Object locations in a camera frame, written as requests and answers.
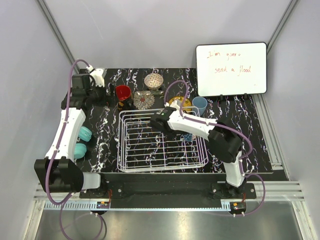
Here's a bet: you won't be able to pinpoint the black floral square plate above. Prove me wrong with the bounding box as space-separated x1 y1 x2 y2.
133 91 164 116

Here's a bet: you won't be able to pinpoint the brown patterned bowl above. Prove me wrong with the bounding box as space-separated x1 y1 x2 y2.
144 73 164 90

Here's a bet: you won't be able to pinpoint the blue patterned bowl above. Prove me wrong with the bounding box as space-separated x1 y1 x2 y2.
181 133 193 142

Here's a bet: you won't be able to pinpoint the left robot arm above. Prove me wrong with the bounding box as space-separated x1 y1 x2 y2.
34 68 108 198

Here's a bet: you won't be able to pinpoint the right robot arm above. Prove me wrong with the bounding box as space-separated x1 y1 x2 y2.
150 106 246 199

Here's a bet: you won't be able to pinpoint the red and black mug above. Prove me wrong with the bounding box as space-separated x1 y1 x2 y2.
115 85 134 111

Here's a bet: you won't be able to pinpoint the teal cat-ear headphones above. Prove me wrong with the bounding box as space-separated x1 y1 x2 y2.
73 125 93 160

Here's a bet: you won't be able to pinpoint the black marble mat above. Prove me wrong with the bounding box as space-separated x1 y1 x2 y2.
61 68 272 176

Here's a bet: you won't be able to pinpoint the yellow patterned bowl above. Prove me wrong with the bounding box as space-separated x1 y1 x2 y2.
168 96 192 113

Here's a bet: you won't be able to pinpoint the light blue cup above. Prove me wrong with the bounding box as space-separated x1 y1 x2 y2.
192 96 208 116

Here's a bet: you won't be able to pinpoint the white whiteboard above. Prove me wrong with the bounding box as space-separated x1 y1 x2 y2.
195 42 267 97

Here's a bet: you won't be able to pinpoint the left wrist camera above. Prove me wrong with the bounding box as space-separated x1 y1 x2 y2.
90 68 106 87

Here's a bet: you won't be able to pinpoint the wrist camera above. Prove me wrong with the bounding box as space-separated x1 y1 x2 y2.
163 100 182 114
90 68 106 87

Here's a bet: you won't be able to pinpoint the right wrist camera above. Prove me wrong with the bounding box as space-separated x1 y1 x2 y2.
163 100 182 114

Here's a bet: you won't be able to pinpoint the white wire dish rack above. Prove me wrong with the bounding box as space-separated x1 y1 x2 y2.
117 109 209 173

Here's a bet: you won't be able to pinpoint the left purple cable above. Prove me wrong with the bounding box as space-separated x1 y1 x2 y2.
44 58 108 240

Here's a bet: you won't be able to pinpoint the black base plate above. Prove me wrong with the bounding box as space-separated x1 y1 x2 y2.
80 173 257 209

